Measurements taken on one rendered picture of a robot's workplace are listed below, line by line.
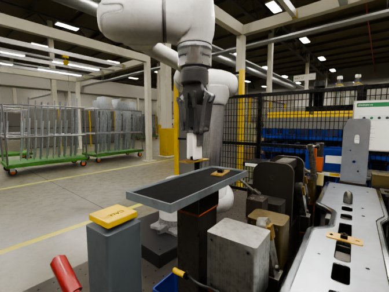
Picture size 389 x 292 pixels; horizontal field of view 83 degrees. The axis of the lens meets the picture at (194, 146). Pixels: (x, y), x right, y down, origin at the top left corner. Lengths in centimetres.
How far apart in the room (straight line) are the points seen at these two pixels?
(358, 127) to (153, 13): 117
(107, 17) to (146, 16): 9
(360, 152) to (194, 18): 113
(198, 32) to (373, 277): 66
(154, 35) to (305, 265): 64
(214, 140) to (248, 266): 78
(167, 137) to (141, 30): 779
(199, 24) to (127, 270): 54
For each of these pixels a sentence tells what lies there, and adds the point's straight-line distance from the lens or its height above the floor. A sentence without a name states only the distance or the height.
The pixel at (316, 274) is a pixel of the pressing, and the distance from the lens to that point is 60.
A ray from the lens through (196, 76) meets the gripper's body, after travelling 57.
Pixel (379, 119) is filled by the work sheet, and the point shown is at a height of 134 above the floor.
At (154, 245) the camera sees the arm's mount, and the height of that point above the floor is 76.
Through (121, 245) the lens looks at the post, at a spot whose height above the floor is 111.
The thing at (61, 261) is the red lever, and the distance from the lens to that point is 38.
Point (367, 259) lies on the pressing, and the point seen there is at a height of 100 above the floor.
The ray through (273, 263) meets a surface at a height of 102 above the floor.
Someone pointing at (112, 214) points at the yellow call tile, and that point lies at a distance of 43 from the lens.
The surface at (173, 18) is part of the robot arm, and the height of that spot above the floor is 156.
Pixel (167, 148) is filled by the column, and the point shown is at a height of 36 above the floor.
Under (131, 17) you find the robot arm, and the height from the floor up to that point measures 156.
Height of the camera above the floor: 132
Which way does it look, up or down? 6 degrees down
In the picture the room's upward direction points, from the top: straight up
